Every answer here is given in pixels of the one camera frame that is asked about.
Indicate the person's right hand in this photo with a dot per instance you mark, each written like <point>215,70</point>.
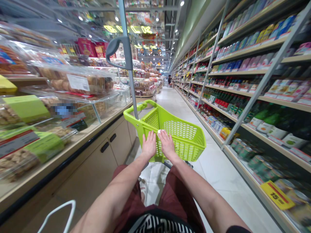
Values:
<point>167,145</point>

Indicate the person's left hand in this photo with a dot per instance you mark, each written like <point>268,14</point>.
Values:
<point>148,145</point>

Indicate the green shopping basket trolley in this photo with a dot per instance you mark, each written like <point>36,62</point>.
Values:
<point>184,136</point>

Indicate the person's legs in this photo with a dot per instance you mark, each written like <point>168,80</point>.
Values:
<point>175,191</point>

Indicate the snack display stand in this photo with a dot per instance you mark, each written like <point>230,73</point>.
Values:
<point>145,82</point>

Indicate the beige display counter cabinet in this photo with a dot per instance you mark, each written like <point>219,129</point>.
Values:
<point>85,167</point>

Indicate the person's body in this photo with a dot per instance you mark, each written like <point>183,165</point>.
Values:
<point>158,223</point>

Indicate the row of clear biscuit boxes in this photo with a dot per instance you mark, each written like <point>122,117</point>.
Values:
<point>73,82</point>

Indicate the long grocery shelf unit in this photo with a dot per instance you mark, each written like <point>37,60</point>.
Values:
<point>243,72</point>

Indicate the yellow neon sign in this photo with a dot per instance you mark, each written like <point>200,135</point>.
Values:
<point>128,29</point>

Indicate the yellow price tag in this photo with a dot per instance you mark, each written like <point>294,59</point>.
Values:
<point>277,195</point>

